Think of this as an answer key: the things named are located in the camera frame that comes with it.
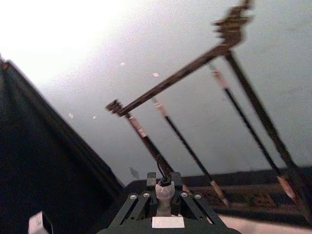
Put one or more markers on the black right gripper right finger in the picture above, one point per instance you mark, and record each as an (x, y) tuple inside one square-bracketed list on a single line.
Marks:
[(189, 202)]

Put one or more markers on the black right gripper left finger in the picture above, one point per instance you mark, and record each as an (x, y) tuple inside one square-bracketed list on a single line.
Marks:
[(139, 202)]

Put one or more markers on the small white box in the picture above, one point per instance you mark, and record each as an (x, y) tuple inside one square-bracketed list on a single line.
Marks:
[(39, 223)]

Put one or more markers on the black rack with steel bars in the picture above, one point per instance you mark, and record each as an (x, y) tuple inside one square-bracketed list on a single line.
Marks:
[(185, 70)]

